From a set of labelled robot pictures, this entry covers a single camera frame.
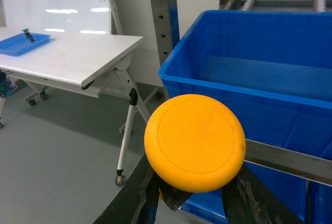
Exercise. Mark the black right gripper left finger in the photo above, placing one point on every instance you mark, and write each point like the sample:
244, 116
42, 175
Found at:
137, 201

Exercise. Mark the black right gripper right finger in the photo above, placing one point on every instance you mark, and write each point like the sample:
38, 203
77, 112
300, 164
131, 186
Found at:
247, 200

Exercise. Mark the yellow mushroom push button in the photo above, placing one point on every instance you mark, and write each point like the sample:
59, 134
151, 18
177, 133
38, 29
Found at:
195, 144

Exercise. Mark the lower blue plastic crate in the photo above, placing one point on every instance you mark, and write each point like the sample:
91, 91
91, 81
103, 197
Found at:
290, 190

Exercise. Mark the blue plastic crate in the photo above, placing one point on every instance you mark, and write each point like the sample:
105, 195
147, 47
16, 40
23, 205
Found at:
271, 69
290, 190

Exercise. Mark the blue plastic tray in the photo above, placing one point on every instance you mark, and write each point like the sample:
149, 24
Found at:
20, 44

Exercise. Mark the green mushroom push button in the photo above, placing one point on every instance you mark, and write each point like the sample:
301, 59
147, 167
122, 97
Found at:
28, 35

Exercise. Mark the white glossy whiteboard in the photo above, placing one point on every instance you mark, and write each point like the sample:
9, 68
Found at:
82, 16

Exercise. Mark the white folding table frame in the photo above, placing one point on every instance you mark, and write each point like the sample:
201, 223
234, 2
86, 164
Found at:
117, 82

